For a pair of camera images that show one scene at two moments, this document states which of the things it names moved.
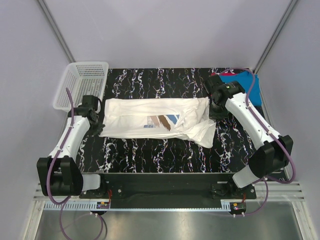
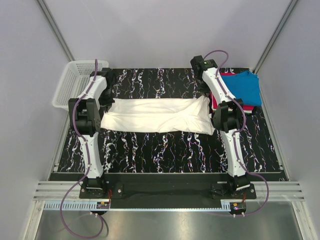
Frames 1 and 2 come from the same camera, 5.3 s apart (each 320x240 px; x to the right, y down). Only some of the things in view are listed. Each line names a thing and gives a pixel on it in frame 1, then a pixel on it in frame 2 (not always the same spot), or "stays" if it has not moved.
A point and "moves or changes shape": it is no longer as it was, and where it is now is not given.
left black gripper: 97,127 to 107,100
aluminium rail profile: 294,190 stays
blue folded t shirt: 250,83 stays
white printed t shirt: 184,117 moves or changes shape
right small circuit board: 238,206 stays
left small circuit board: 103,205 stays
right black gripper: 216,113 to 204,91
